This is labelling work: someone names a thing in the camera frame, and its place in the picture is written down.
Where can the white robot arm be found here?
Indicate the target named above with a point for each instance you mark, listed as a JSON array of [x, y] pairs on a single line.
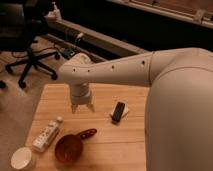
[[179, 106]]

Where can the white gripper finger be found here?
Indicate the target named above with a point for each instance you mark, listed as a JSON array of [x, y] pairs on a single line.
[[91, 107], [74, 108]]

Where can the black rectangular device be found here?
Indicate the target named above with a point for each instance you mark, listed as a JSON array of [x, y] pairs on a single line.
[[118, 111]]

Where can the white pad under device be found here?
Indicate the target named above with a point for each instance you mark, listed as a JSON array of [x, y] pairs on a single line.
[[125, 112]]

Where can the power strip with cables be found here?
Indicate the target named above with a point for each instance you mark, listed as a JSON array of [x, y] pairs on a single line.
[[71, 49]]

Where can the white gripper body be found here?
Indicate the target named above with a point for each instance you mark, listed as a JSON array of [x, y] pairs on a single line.
[[80, 94]]

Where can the white plastic bottle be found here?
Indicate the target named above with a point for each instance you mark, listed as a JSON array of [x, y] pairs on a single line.
[[48, 134]]

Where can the white ceramic bowl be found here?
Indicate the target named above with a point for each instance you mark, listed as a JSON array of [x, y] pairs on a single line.
[[23, 159]]

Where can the black office chair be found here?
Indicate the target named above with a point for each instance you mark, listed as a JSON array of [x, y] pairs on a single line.
[[21, 21]]

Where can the white spray bottle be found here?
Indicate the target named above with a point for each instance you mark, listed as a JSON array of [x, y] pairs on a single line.
[[55, 13]]

